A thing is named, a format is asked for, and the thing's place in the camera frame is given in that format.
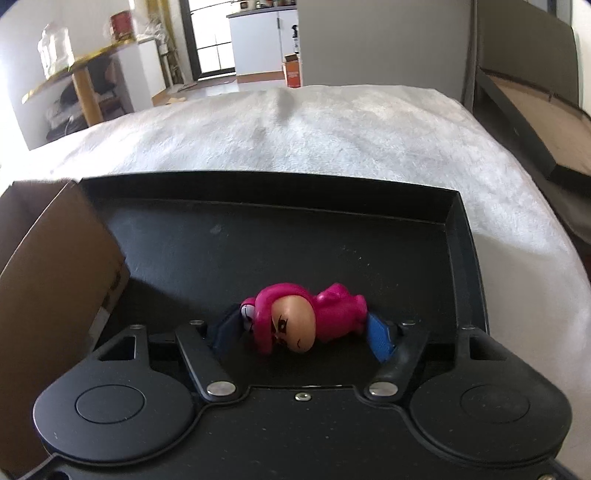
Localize pink hooded figurine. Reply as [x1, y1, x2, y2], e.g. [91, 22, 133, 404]
[239, 282, 369, 355]

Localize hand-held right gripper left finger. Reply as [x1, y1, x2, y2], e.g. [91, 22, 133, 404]
[85, 308, 245, 398]

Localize dark upright panel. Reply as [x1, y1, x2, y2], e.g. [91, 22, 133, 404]
[462, 0, 580, 109]

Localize black framed brown board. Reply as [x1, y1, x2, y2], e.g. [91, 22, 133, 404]
[475, 67, 591, 178]

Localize orange cardboard box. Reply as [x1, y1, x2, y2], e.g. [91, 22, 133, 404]
[283, 53, 304, 88]

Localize clear plastic bottle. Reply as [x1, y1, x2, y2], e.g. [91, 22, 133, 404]
[37, 25, 75, 79]

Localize black framed glass door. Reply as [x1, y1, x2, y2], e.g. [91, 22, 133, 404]
[180, 0, 238, 81]

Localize white kitchen cabinet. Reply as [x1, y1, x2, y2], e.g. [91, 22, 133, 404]
[226, 4, 298, 84]

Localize round gold table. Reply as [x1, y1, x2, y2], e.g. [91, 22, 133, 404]
[21, 39, 139, 125]

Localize black plastic tray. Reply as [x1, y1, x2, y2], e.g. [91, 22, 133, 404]
[76, 170, 490, 370]

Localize red can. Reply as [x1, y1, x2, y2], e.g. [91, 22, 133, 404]
[110, 11, 132, 44]

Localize black bag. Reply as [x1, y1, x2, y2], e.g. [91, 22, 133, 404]
[85, 58, 121, 93]

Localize brown cardboard box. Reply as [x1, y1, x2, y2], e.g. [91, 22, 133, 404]
[0, 179, 131, 480]

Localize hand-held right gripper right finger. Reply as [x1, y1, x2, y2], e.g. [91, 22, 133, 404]
[364, 311, 519, 400]

